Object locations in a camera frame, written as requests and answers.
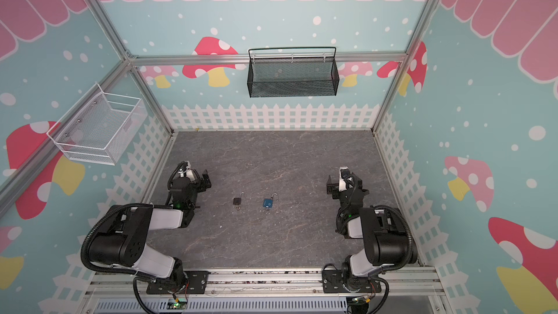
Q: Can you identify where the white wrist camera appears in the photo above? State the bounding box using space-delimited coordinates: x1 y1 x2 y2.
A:
179 161 196 181
339 167 353 192

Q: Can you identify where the blue padlock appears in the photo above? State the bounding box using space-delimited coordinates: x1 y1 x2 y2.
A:
262 193 278 210

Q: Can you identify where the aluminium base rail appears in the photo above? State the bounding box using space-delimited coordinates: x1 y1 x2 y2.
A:
77 267 452 313

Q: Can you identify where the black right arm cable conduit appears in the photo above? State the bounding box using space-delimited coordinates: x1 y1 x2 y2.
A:
335 178 419 314

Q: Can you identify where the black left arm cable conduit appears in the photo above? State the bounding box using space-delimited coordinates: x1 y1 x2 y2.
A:
80 160 188 314

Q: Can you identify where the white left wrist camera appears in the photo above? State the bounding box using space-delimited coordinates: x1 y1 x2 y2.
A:
179 161 196 181

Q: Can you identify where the white wire wall basket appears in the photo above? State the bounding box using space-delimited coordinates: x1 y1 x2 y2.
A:
46 84 148 166

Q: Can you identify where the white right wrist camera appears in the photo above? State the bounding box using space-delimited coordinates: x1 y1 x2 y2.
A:
339 167 353 192

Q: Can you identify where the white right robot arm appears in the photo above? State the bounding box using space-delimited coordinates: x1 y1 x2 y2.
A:
322 167 419 294

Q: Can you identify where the black mesh wall basket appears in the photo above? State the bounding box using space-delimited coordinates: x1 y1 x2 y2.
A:
247 47 340 98

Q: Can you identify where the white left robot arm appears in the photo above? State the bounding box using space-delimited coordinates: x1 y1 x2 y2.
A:
80 161 212 294

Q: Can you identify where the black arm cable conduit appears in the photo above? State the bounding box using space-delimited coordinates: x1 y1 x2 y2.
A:
335 178 419 314
80 160 188 314

